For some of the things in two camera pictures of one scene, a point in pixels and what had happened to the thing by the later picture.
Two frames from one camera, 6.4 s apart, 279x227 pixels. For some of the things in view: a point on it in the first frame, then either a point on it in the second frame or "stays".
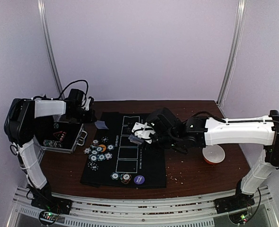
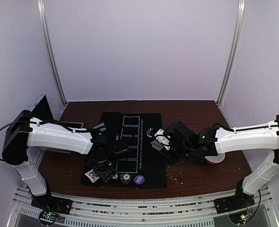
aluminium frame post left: [46, 26] stays
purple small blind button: [139, 179] stays
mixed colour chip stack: [125, 178] stays
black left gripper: [91, 117] -> [105, 175]
